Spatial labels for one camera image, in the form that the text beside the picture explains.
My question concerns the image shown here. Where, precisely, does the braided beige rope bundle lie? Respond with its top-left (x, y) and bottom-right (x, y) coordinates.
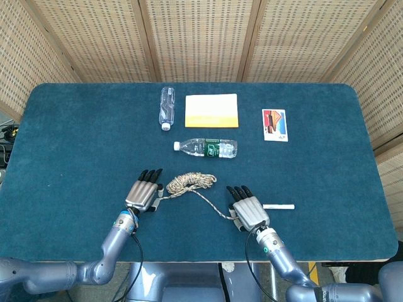
top-left (157, 172), bottom-right (237, 220)

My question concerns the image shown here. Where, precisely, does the black and yellow clamp stand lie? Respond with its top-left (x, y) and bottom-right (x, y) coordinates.
top-left (1, 124), bottom-right (19, 142)

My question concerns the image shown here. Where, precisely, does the black torso cable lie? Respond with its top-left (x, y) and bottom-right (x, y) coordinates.
top-left (218, 263), bottom-right (228, 302)

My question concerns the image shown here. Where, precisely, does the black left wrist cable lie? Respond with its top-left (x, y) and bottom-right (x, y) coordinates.
top-left (118, 216), bottom-right (144, 302)

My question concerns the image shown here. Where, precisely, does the clear bottle with green label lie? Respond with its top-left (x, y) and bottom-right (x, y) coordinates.
top-left (173, 137), bottom-right (239, 159)

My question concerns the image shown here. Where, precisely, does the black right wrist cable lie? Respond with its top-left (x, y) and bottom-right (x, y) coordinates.
top-left (245, 221), bottom-right (280, 302)

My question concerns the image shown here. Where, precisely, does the white sneaker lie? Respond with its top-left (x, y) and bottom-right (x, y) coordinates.
top-left (329, 266), bottom-right (347, 282)

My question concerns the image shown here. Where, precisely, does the black equipment box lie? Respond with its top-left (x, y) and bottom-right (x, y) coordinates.
top-left (0, 143), bottom-right (14, 168)

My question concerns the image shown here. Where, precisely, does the colourful picture card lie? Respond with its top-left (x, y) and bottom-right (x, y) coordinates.
top-left (261, 108), bottom-right (289, 142)

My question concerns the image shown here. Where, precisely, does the grey-blue robot torso base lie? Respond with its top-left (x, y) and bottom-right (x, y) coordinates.
top-left (125, 262), bottom-right (262, 302)

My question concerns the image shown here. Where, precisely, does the woven bamboo screen panel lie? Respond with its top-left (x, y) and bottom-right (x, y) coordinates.
top-left (138, 0), bottom-right (262, 83)
top-left (327, 0), bottom-right (403, 148)
top-left (374, 135), bottom-right (403, 243)
top-left (28, 0), bottom-right (158, 83)
top-left (0, 0), bottom-right (79, 122)
top-left (242, 0), bottom-right (390, 83)

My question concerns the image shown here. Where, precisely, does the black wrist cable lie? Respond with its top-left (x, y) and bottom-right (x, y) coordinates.
top-left (118, 216), bottom-right (144, 302)
top-left (245, 221), bottom-right (280, 302)

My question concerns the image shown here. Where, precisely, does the white and yellow notepad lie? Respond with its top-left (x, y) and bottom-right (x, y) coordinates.
top-left (184, 93), bottom-right (240, 129)

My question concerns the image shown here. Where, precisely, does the blue felt table cover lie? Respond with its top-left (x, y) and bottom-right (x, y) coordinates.
top-left (0, 82), bottom-right (399, 264)

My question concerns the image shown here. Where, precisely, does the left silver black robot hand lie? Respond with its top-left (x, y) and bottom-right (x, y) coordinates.
top-left (125, 168), bottom-right (164, 213)

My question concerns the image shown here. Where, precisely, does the person's black trouser leg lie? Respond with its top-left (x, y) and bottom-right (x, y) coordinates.
top-left (344, 266), bottom-right (382, 284)

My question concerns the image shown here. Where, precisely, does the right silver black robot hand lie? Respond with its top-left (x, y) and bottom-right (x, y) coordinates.
top-left (226, 185), bottom-right (271, 233)

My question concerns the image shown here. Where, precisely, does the clear bottle with blue label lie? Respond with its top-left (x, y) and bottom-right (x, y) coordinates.
top-left (158, 86), bottom-right (176, 131)

